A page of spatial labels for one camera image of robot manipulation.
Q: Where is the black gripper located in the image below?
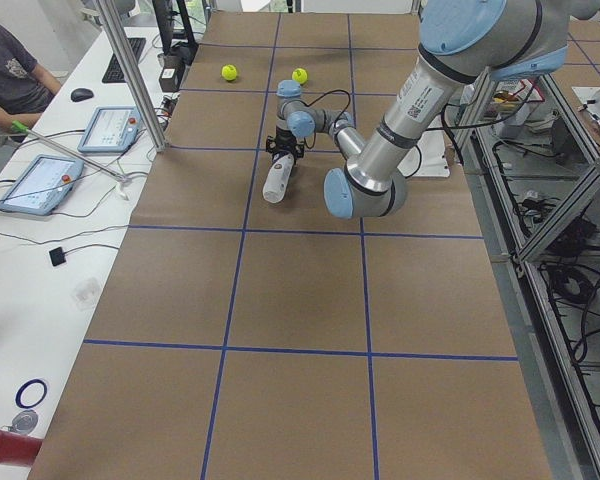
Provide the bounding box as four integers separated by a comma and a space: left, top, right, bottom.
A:
265, 130, 303, 161

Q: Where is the yellow tennis ball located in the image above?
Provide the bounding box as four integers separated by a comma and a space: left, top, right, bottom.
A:
221, 64, 239, 82
292, 68, 308, 85

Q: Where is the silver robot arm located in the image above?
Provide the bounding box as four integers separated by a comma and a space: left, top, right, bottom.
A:
263, 0, 600, 219

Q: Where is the dark brown box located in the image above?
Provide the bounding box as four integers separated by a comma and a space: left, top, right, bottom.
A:
159, 55, 185, 93

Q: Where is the upper blue teach pendant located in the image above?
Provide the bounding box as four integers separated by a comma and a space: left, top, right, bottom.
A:
78, 106, 143, 155

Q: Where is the blue teach pendant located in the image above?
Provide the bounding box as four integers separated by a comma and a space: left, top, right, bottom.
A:
0, 155, 84, 216
78, 106, 143, 155

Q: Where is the black keyboard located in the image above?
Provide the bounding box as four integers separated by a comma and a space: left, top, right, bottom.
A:
101, 37, 147, 84

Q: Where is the black computer mouse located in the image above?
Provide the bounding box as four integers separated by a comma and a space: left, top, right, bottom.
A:
70, 88, 94, 103

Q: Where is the lower blue teach pendant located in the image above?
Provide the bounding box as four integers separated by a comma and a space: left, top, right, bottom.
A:
0, 155, 84, 216

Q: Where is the small black square pad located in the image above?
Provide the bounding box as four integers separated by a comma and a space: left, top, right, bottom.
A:
49, 247, 66, 267

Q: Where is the seated person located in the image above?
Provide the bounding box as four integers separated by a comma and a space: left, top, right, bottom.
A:
0, 25, 61, 143

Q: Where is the red cylinder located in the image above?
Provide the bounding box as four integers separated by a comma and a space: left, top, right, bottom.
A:
0, 430, 43, 467

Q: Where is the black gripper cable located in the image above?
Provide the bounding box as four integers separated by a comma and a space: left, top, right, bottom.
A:
299, 89, 354, 149

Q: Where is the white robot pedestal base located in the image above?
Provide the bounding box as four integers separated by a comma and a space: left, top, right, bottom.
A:
399, 131, 451, 178

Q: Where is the aluminium frame post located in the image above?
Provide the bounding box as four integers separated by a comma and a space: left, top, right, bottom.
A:
94, 0, 167, 153

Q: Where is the blue tape ring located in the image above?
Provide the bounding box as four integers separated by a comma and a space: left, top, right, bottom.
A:
15, 378, 48, 409

